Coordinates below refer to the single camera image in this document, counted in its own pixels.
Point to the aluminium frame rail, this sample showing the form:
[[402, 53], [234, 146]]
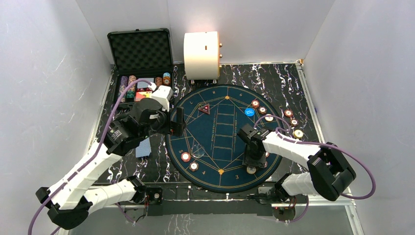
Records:
[[331, 172]]

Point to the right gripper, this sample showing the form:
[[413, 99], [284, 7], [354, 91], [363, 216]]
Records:
[[259, 163]]

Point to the yellow poker chip stack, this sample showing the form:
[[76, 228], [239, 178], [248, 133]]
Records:
[[298, 134]]

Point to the brown chip row in case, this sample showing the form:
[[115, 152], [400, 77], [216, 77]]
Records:
[[158, 81]]

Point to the clear dealer button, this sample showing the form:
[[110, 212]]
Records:
[[197, 151]]

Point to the blue small blind button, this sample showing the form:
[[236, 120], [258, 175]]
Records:
[[250, 112]]

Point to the orange blue chip stack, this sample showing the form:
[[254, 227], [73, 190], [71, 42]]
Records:
[[166, 79]]

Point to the round blue poker mat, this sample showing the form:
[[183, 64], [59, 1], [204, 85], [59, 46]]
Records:
[[220, 169]]

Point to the yellow chips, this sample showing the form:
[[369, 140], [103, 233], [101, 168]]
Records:
[[268, 118], [251, 170]]

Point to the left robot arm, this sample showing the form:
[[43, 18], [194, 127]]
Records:
[[71, 200]]

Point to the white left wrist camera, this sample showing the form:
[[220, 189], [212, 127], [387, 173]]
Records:
[[162, 95]]

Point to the purple chip row in case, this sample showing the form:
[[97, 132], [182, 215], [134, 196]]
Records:
[[122, 87]]

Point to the red card box in case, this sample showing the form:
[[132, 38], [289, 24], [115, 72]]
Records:
[[140, 95]]

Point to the white cylindrical device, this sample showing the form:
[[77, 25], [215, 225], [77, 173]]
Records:
[[202, 56]]

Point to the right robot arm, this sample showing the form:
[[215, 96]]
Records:
[[291, 185]]

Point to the red triangular all-in marker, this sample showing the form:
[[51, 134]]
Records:
[[205, 109]]

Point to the pink green chip row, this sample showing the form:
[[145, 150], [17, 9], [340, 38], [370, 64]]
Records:
[[131, 91]]

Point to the blue playing card deck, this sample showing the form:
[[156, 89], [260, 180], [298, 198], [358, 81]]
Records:
[[144, 149]]

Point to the brown poker chip stack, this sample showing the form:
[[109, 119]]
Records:
[[294, 122]]

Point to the card deck in case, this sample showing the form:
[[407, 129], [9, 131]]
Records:
[[144, 86]]

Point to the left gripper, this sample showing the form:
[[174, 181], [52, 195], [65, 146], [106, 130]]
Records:
[[174, 122]]

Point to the black chip carrying case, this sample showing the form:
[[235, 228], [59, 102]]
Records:
[[142, 53]]

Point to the red poker chip stack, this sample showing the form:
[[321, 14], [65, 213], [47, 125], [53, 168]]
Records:
[[288, 113]]

